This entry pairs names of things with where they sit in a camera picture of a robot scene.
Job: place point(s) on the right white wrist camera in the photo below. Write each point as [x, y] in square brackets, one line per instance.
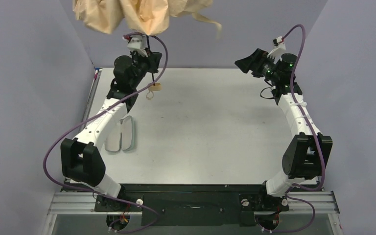
[278, 48]

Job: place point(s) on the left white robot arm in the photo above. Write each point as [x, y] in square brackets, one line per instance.
[80, 156]

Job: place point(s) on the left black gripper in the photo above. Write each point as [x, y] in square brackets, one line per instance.
[153, 58]

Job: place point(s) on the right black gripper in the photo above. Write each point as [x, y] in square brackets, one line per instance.
[257, 61]

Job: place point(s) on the beige patterned umbrella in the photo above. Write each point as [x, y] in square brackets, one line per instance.
[146, 17]

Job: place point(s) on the aluminium rail frame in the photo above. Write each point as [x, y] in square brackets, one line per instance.
[83, 203]

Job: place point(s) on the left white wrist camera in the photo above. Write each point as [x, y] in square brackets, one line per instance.
[137, 45]

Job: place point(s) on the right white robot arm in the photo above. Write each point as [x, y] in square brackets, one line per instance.
[307, 154]

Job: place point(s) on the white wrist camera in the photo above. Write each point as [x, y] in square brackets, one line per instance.
[137, 45]
[278, 48]

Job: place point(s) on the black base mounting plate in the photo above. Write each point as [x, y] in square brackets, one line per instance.
[200, 205]

